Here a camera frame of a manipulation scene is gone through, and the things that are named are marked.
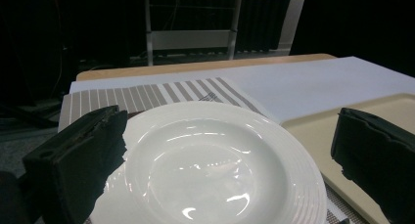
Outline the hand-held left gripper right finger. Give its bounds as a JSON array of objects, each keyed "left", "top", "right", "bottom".
[{"left": 330, "top": 107, "right": 415, "bottom": 224}]

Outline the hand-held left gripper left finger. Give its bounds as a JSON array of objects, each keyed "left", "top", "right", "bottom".
[{"left": 22, "top": 105, "right": 129, "bottom": 224}]

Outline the white ribbed plate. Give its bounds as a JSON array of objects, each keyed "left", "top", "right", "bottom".
[{"left": 87, "top": 101, "right": 328, "bottom": 224}]

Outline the beige plastic tray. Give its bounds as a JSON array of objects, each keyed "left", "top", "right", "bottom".
[{"left": 280, "top": 92, "right": 415, "bottom": 224}]

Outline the grey striped placemat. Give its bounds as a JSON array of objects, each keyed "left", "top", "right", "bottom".
[{"left": 58, "top": 76, "right": 370, "bottom": 224}]

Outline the white table cover sheet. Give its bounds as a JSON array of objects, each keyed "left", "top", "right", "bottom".
[{"left": 69, "top": 56, "right": 415, "bottom": 124}]

